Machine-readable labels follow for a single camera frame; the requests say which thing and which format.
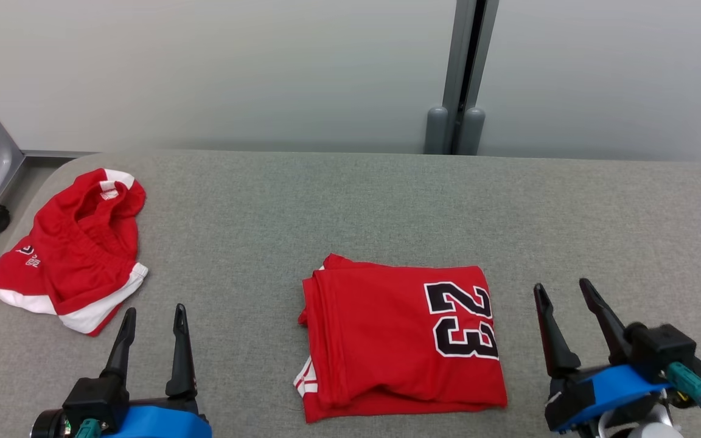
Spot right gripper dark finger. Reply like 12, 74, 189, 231
579, 277, 632, 366
533, 282, 582, 378

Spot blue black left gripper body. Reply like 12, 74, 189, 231
101, 395, 213, 438

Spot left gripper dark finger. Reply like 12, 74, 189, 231
100, 307, 138, 381
164, 302, 198, 400

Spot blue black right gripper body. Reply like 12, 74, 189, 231
544, 363, 672, 434

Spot red shorts white trim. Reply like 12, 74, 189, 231
0, 168, 149, 337

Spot red jersey number 23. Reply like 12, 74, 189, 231
293, 253, 509, 424

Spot teal right camera cable connector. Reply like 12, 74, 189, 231
666, 361, 701, 415

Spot grey partition post two feet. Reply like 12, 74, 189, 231
423, 0, 501, 156

